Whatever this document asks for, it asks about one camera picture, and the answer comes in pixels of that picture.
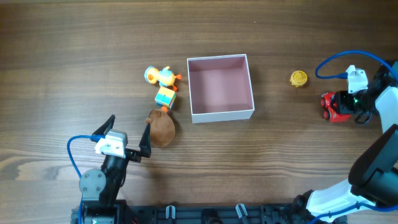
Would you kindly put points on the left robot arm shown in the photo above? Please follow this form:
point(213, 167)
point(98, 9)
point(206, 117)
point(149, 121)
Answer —
point(100, 187)

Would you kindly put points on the colourful puzzle cube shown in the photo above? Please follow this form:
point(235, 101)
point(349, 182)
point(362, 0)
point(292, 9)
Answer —
point(165, 97)

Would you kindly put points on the brown plush toy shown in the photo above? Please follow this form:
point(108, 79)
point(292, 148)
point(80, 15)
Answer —
point(162, 128)

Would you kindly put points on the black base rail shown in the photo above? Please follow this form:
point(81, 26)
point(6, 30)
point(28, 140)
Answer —
point(261, 214)

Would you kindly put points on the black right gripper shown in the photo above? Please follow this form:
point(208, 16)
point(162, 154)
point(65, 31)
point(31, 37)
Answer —
point(343, 102)

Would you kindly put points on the yellow duck toy blue hat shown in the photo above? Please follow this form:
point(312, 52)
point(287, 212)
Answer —
point(164, 77)

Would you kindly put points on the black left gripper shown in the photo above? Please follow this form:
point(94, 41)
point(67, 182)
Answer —
point(134, 155)

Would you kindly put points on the white box pink inside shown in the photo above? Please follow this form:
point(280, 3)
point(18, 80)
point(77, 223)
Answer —
point(220, 88)

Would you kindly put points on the yellow spinning top toy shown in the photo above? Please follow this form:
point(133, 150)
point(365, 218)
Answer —
point(298, 78)

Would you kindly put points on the red toy fire truck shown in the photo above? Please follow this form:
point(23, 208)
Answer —
point(329, 107)

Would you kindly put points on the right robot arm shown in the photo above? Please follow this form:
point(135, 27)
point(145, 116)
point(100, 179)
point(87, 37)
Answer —
point(372, 180)

